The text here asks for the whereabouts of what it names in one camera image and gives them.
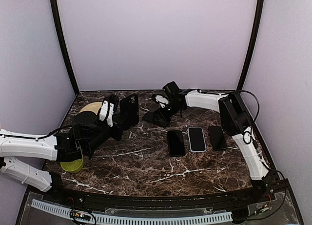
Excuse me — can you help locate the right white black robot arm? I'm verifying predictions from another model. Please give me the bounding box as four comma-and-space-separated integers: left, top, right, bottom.
152, 82, 269, 182

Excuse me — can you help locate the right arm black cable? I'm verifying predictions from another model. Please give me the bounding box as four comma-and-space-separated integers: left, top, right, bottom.
235, 90, 260, 128

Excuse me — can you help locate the tan wooden round plate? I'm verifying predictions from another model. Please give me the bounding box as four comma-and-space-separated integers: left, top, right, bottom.
79, 102, 102, 115

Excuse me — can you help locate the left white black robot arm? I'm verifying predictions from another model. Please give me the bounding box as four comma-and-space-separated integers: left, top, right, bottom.
0, 111, 127, 204

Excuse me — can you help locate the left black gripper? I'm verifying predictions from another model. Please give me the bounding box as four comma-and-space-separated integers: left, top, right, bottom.
85, 112, 127, 155

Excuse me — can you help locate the left black corner post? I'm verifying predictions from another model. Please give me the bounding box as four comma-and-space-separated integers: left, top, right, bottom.
50, 0, 80, 96

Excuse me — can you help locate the lime green bowl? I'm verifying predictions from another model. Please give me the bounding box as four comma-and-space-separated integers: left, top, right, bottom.
60, 154, 84, 173

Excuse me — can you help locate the black corner post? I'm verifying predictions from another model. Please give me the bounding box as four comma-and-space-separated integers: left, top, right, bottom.
50, 0, 80, 96
236, 0, 264, 90

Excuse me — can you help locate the pink phone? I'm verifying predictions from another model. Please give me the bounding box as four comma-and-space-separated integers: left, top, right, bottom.
167, 130, 186, 157

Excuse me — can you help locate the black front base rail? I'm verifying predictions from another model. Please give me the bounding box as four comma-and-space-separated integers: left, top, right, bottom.
33, 179, 290, 211

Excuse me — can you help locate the lavender phone case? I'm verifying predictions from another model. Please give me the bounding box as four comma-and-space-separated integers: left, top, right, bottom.
188, 126, 207, 153

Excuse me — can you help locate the white slotted cable duct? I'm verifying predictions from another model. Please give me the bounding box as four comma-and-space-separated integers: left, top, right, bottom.
31, 199, 233, 225

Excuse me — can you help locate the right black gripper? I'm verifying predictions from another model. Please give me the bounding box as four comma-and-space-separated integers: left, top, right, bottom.
153, 102, 182, 124

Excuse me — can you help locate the right black corner post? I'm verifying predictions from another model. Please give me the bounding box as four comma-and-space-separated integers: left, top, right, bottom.
236, 0, 264, 90

